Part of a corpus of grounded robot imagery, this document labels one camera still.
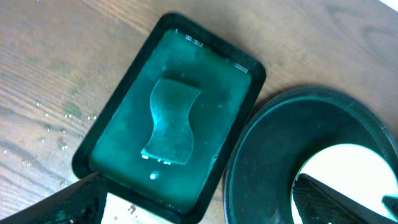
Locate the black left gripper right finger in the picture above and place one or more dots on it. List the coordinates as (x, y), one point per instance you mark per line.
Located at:
(319, 203)

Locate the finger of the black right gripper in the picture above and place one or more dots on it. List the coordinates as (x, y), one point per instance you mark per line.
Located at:
(391, 203)

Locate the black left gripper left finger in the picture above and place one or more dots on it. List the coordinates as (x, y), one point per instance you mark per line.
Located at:
(81, 202)

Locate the green sponge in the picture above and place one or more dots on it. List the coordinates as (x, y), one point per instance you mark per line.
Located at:
(172, 138)

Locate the round black tray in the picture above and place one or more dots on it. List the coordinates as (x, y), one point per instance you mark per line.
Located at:
(285, 133)

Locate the rectangular black sponge tray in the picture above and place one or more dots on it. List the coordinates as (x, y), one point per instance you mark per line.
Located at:
(230, 81)

